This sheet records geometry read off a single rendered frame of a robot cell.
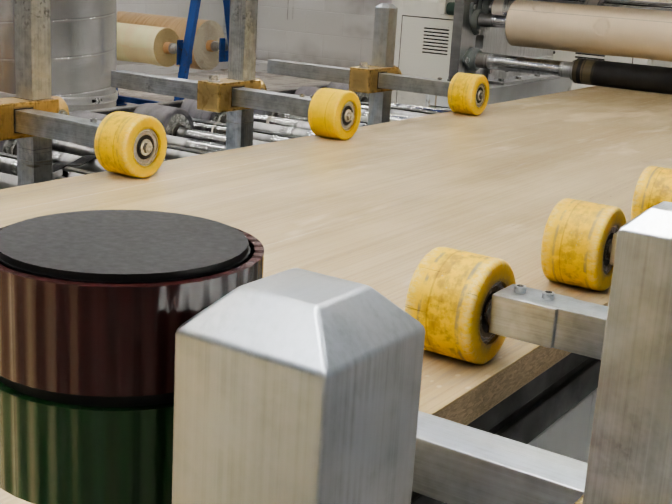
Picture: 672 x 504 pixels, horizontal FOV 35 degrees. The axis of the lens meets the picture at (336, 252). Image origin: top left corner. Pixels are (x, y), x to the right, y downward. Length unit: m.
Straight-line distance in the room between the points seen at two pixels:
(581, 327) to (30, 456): 0.58
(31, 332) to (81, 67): 4.08
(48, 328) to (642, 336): 0.27
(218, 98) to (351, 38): 8.92
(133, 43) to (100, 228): 7.16
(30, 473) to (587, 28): 2.72
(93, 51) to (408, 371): 4.12
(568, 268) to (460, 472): 0.50
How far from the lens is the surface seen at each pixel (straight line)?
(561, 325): 0.77
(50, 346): 0.21
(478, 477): 0.53
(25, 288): 0.21
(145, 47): 7.33
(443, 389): 0.76
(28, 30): 1.57
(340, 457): 0.20
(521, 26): 2.97
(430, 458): 0.54
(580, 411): 1.04
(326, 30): 10.92
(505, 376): 0.82
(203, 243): 0.23
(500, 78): 3.22
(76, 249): 0.23
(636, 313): 0.43
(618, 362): 0.44
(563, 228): 1.01
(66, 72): 4.28
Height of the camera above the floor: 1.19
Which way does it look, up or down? 15 degrees down
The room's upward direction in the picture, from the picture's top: 3 degrees clockwise
